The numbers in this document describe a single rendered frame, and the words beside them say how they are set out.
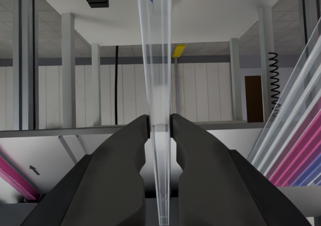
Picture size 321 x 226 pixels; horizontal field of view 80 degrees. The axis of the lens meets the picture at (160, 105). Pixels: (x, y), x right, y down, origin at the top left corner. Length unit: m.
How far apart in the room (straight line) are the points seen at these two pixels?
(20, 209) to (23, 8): 0.46
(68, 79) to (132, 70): 2.59
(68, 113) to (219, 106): 2.92
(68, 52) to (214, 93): 2.88
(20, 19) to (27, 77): 0.15
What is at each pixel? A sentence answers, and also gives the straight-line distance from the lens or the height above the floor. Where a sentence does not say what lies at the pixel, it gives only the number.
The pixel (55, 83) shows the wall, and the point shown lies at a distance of 3.50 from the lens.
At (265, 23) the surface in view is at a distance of 0.75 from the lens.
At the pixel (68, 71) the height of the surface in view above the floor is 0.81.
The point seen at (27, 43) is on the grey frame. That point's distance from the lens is 0.60.
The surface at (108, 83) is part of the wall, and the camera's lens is 3.25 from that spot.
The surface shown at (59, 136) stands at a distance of 0.26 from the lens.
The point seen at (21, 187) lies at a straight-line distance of 0.38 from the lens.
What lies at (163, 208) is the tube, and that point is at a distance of 0.26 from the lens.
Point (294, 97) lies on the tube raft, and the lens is 0.22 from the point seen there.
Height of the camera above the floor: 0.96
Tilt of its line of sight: 3 degrees down
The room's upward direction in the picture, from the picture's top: 178 degrees clockwise
